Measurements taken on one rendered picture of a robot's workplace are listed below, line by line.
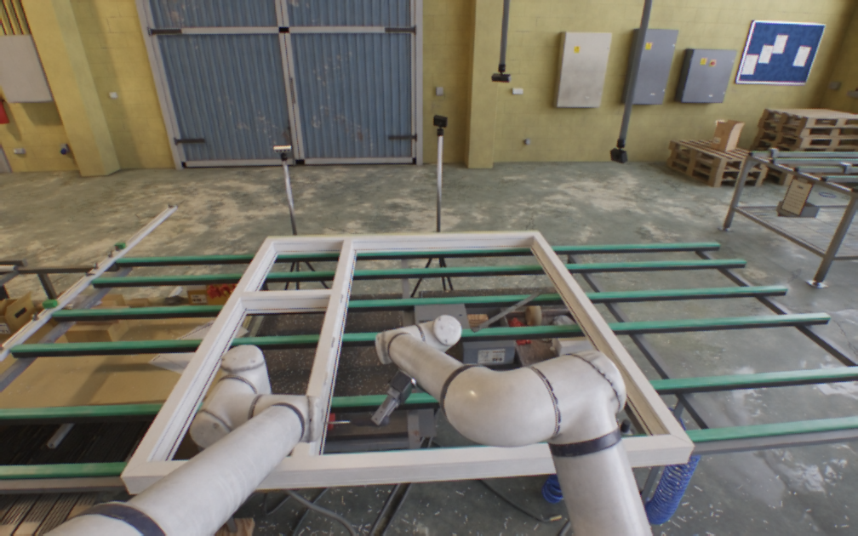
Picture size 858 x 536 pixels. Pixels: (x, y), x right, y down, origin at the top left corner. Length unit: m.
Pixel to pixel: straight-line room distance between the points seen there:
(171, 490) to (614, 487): 0.59
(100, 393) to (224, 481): 1.63
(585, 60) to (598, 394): 7.14
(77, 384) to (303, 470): 1.32
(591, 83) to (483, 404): 7.28
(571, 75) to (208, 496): 7.43
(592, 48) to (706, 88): 2.09
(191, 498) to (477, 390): 0.41
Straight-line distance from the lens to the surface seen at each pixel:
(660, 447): 1.39
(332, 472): 1.24
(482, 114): 7.13
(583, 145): 8.16
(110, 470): 1.53
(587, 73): 7.75
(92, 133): 8.36
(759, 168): 8.08
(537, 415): 0.70
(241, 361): 1.01
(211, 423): 0.93
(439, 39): 7.35
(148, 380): 2.17
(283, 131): 7.58
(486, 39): 7.05
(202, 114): 7.91
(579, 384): 0.74
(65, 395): 2.29
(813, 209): 5.98
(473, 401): 0.71
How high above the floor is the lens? 1.89
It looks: 28 degrees down
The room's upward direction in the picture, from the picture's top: straight up
